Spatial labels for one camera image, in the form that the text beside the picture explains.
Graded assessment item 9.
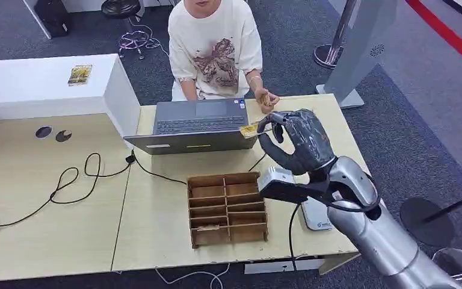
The chrome stanchion pole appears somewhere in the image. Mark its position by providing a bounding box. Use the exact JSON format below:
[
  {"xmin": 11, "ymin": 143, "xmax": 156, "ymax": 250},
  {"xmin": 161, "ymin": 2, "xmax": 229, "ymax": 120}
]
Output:
[{"xmin": 313, "ymin": 0, "xmax": 359, "ymax": 70}]

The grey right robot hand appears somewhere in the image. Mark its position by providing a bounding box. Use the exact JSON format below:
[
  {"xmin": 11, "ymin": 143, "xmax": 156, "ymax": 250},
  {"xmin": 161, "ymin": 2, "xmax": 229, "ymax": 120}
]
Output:
[{"xmin": 256, "ymin": 108, "xmax": 338, "ymax": 176}]

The yellow card pack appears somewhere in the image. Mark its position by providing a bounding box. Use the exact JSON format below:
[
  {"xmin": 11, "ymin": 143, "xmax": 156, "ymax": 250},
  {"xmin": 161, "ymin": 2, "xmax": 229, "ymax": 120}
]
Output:
[{"xmin": 67, "ymin": 64, "xmax": 93, "ymax": 87}]

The printed card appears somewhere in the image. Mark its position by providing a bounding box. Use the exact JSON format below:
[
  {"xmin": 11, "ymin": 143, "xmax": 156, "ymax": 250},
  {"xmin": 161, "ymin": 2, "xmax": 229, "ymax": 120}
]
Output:
[{"xmin": 239, "ymin": 123, "xmax": 273, "ymax": 139}]

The black laptop power cable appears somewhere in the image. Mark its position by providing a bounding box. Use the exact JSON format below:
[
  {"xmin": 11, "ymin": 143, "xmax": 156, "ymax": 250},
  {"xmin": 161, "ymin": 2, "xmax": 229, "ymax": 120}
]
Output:
[{"xmin": 0, "ymin": 152, "xmax": 267, "ymax": 228}]

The wooden card box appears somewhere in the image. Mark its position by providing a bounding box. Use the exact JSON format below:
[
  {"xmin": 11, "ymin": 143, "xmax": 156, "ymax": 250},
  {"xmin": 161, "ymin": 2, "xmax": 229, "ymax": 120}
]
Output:
[{"xmin": 187, "ymin": 171, "xmax": 270, "ymax": 249}]

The black stanchion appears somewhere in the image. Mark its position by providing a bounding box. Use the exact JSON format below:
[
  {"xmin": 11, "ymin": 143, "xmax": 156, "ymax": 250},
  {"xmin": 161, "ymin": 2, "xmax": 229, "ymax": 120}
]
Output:
[{"xmin": 399, "ymin": 187, "xmax": 462, "ymax": 247}]

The black stool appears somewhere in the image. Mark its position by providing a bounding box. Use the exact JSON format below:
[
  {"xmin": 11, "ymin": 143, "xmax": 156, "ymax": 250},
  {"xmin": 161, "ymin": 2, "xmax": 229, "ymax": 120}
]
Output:
[{"xmin": 100, "ymin": 0, "xmax": 153, "ymax": 61}]

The person's left hand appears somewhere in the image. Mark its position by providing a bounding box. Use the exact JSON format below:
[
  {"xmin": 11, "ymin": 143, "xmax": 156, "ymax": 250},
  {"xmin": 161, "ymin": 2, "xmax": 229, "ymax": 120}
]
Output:
[{"xmin": 254, "ymin": 88, "xmax": 281, "ymax": 115}]

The black computer case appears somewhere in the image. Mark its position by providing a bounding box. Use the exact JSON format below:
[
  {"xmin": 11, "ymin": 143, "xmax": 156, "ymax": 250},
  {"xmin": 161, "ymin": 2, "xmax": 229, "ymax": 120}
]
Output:
[{"xmin": 33, "ymin": 0, "xmax": 72, "ymax": 39}]

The person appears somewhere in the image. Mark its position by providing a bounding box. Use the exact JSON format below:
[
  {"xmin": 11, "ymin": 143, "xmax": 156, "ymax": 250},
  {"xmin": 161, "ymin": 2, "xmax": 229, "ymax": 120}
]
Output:
[{"xmin": 167, "ymin": 0, "xmax": 281, "ymax": 115}]

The white cable under desk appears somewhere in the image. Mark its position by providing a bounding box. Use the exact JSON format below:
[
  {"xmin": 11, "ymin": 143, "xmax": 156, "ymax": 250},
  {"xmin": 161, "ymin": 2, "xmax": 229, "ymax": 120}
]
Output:
[{"xmin": 155, "ymin": 263, "xmax": 231, "ymax": 289}]

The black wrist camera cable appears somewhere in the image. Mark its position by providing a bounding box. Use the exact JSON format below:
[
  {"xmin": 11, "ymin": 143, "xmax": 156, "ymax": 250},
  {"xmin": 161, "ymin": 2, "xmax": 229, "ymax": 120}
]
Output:
[{"xmin": 288, "ymin": 203, "xmax": 303, "ymax": 273}]

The grey kiosk stand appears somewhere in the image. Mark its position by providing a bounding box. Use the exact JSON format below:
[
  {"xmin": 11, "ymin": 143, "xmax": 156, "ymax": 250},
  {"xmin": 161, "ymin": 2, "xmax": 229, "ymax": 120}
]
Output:
[{"xmin": 315, "ymin": 0, "xmax": 399, "ymax": 110}]

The grey laptop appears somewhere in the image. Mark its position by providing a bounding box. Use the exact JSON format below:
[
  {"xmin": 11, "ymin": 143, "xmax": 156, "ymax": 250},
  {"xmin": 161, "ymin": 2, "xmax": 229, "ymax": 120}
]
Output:
[{"xmin": 123, "ymin": 98, "xmax": 261, "ymax": 156}]

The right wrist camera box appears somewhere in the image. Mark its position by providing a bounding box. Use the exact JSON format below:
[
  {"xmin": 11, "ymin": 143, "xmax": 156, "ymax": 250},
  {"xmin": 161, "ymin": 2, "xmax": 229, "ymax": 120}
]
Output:
[{"xmin": 256, "ymin": 166, "xmax": 310, "ymax": 204}]

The white desk frame beam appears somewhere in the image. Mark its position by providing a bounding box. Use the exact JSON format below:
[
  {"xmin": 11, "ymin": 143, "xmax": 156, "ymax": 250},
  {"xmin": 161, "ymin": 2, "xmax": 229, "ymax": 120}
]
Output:
[{"xmin": 244, "ymin": 258, "xmax": 326, "ymax": 276}]

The white floor cable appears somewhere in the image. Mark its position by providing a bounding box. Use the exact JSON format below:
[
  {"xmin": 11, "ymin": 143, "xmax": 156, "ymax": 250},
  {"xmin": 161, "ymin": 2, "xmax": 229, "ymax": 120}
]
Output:
[{"xmin": 129, "ymin": 17, "xmax": 170, "ymax": 57}]

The grey card reader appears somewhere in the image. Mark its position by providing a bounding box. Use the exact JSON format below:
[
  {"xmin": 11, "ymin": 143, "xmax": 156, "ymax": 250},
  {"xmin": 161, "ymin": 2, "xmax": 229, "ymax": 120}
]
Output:
[{"xmin": 300, "ymin": 197, "xmax": 334, "ymax": 232}]

